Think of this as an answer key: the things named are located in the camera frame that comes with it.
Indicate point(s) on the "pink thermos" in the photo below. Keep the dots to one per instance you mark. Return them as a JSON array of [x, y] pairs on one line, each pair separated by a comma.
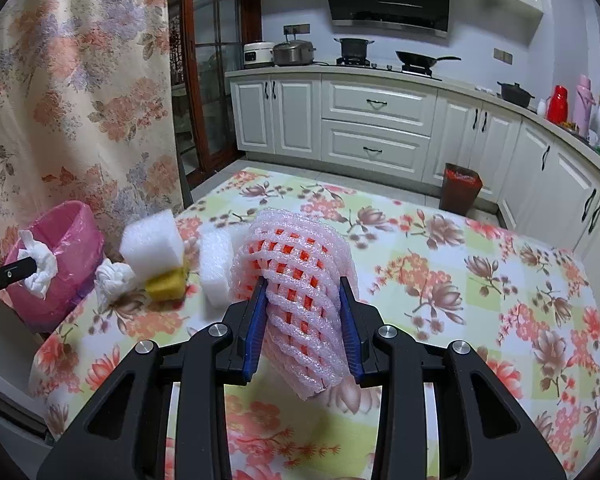
[[584, 107]]

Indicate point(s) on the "small white bottle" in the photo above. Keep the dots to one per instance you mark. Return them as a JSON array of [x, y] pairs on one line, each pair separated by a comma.
[[542, 107]]

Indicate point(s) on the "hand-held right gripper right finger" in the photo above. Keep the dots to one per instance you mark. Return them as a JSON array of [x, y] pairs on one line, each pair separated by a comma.
[[350, 330]]

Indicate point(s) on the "white rice cooker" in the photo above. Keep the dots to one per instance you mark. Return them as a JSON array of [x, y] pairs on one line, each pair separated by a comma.
[[259, 55]]

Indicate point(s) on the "white tissue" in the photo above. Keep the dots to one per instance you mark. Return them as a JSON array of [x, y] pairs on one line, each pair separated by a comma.
[[112, 277], [40, 265]]

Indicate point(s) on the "pink lined trash bin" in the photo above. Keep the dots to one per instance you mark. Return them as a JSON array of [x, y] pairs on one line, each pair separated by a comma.
[[70, 260]]

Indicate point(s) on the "pink foam net with orange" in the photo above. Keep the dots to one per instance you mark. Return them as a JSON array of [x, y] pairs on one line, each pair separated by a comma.
[[300, 260]]

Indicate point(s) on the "black wok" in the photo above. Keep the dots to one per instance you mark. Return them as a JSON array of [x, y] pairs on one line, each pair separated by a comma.
[[417, 60]]

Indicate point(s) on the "wooden glass door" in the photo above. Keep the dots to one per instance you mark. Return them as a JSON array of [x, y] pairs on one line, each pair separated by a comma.
[[215, 60]]

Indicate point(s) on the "floral tablecloth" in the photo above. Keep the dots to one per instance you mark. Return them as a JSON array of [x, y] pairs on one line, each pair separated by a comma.
[[480, 285]]

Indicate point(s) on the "wall socket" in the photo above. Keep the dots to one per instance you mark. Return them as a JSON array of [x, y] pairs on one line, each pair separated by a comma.
[[296, 29], [503, 55]]

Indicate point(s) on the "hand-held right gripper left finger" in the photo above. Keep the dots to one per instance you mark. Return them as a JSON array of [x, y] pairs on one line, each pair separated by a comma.
[[257, 330]]

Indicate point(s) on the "brown bin with red bag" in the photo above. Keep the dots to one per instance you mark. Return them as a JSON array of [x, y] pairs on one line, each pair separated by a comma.
[[459, 192]]

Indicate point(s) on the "yellow sponge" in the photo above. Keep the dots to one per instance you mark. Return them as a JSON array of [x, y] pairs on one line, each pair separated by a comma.
[[166, 285]]

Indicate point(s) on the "black casserole pot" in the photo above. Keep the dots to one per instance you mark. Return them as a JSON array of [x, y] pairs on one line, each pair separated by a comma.
[[515, 95]]

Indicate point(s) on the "black stock pot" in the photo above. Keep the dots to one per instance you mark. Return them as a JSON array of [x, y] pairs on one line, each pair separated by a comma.
[[354, 49]]

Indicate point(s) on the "gas stove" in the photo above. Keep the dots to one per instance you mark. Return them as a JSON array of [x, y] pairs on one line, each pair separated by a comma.
[[385, 67]]

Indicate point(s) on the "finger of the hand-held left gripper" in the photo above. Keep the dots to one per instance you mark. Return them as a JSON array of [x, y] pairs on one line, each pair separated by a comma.
[[5, 276]]

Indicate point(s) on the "floral curtain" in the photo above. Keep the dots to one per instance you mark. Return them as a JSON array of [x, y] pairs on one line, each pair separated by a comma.
[[80, 85]]

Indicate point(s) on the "white lower kitchen cabinets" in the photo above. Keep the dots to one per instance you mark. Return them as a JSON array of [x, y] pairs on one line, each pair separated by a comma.
[[375, 110]]

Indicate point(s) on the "large white foam block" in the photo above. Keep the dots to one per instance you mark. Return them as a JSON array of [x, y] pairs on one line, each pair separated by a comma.
[[152, 245]]

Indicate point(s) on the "red thermos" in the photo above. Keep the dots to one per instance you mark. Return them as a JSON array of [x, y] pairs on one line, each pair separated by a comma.
[[557, 105]]

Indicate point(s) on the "silver pressure cooker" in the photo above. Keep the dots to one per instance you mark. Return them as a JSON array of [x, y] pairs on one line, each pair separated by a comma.
[[294, 53]]

